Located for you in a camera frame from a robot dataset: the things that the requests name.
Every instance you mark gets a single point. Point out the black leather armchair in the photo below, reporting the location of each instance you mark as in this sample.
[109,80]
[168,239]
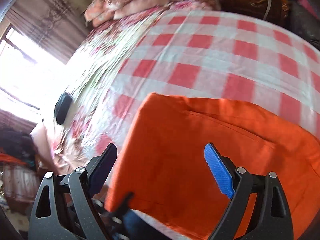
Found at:
[304,20]

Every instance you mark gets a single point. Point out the orange pants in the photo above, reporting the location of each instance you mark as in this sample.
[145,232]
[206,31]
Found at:
[171,160]

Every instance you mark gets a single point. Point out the pink striped curtain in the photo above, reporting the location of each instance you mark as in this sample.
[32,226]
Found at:
[52,24]

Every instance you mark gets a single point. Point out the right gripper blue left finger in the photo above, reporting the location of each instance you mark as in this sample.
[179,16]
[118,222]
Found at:
[99,171]

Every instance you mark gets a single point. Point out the floral pink bedsheet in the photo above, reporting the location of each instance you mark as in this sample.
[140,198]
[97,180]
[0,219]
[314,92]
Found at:
[88,75]

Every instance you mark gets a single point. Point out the dark wooden nightstand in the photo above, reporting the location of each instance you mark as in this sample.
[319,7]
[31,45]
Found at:
[274,11]

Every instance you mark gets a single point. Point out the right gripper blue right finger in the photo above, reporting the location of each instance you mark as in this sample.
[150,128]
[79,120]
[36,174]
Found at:
[222,170]

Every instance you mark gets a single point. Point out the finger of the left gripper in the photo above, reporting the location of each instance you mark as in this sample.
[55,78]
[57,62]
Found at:
[62,107]
[123,207]

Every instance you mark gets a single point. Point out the pink checkered plastic sheet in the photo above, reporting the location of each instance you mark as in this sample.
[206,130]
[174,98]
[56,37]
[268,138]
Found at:
[214,54]

